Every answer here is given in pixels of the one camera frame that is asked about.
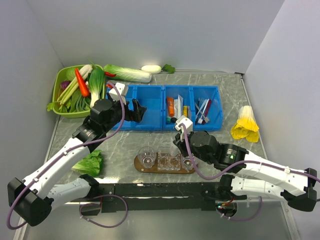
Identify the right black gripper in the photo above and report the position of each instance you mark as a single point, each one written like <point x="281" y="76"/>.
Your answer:
<point x="181" y="145"/>

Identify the bok choy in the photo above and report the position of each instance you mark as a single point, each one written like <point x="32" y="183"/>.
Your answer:
<point x="96" y="82"/>

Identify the red toothbrush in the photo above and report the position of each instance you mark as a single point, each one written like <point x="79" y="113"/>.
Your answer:
<point x="207" y="108"/>

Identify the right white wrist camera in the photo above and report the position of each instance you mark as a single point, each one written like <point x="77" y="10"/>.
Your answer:
<point x="184" y="126"/>

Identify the orange toothpaste tube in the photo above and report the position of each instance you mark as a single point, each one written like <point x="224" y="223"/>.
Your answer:
<point x="170" y="106"/>

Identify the brown wooden oval tray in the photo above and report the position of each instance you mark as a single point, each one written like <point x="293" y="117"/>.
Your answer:
<point x="138" y="166"/>

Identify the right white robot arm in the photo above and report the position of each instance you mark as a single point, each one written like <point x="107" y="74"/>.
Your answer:
<point x="243" y="173"/>

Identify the aluminium rail frame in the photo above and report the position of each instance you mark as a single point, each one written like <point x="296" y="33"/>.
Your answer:
<point x="54" y="223"/>

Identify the clear square organizer tray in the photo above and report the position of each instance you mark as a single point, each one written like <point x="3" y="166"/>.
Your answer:
<point x="166" y="162"/>

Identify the yellow baby cabbage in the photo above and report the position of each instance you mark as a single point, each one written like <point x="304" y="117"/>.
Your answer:
<point x="245" y="126"/>

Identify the green lettuce head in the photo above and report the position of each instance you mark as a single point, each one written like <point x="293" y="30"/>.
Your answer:
<point x="91" y="164"/>

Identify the green bean bunch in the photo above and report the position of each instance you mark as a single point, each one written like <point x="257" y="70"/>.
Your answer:
<point x="74" y="103"/>

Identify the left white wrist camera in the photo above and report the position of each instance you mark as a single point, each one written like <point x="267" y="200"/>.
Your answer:
<point x="118" y="91"/>

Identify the grey toothbrush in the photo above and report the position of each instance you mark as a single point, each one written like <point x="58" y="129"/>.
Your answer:
<point x="200" y="109"/>

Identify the yellow cap small tube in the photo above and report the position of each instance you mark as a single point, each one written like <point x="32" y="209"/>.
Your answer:
<point x="186" y="110"/>

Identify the white blue toothbrush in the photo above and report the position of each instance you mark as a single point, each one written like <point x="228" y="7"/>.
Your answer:
<point x="201" y="117"/>

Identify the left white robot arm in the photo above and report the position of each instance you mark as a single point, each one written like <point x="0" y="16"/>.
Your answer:
<point x="34" y="197"/>

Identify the white red toothpaste tube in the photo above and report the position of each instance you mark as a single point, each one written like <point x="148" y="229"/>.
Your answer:
<point x="174" y="150"/>

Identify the black base frame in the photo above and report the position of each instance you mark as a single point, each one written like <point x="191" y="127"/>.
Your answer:
<point x="169" y="196"/>

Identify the orange carrot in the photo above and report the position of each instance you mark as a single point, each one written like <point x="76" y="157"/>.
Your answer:
<point x="81" y="84"/>

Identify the clear plastic cup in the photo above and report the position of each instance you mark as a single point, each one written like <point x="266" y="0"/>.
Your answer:
<point x="147" y="156"/>
<point x="186" y="165"/>

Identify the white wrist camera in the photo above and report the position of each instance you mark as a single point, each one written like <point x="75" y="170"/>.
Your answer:
<point x="118" y="91"/>
<point x="184" y="126"/>

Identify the left blue storage bin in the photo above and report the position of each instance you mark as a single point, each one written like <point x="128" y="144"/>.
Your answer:
<point x="151" y="97"/>

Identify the blue storage bin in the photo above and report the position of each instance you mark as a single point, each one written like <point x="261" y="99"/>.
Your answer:
<point x="191" y="95"/>
<point x="151" y="97"/>

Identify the white green leek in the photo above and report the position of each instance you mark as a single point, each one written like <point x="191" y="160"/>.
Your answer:
<point x="73" y="86"/>

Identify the napa cabbage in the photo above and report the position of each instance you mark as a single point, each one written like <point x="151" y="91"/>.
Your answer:
<point x="127" y="74"/>

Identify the white radish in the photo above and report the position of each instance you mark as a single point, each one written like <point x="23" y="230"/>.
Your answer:
<point x="156" y="69"/>

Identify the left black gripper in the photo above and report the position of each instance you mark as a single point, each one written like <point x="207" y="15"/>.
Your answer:
<point x="137" y="114"/>

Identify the purple onion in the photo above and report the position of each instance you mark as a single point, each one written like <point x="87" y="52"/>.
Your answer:
<point x="64" y="84"/>

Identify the green plastic basket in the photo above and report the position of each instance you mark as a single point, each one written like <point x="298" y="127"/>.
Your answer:
<point x="54" y="105"/>

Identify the white toothpaste tube blue cap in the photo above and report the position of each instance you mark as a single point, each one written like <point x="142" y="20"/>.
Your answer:
<point x="180" y="106"/>

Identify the right blue storage bin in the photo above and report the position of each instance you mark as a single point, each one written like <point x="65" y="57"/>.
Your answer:
<point x="191" y="95"/>

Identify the red chili pepper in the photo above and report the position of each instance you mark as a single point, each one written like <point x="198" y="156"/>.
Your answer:
<point x="109" y="74"/>

